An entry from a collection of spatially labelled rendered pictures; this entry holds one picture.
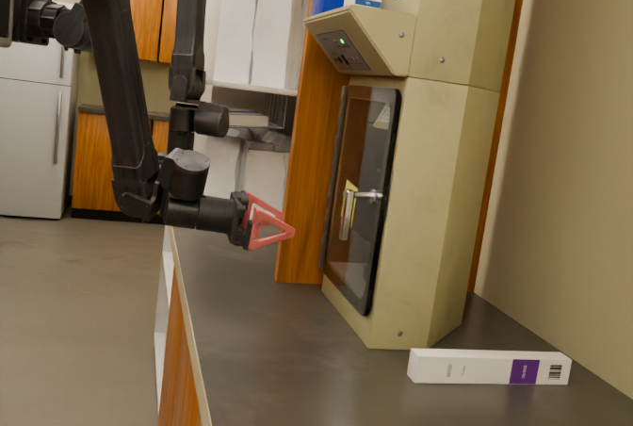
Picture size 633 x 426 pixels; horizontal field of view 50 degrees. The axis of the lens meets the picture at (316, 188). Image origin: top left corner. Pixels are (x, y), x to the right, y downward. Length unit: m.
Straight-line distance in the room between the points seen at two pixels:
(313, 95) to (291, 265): 0.38
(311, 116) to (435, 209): 0.41
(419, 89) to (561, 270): 0.53
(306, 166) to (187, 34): 0.38
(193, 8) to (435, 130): 0.62
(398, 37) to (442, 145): 0.20
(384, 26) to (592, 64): 0.50
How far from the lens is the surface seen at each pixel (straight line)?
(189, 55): 1.48
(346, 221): 1.17
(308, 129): 1.46
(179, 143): 1.48
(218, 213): 1.09
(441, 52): 1.15
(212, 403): 0.96
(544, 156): 1.54
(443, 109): 1.16
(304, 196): 1.48
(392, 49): 1.12
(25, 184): 6.08
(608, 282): 1.35
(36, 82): 5.98
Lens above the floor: 1.37
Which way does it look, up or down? 8 degrees down
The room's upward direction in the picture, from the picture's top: 7 degrees clockwise
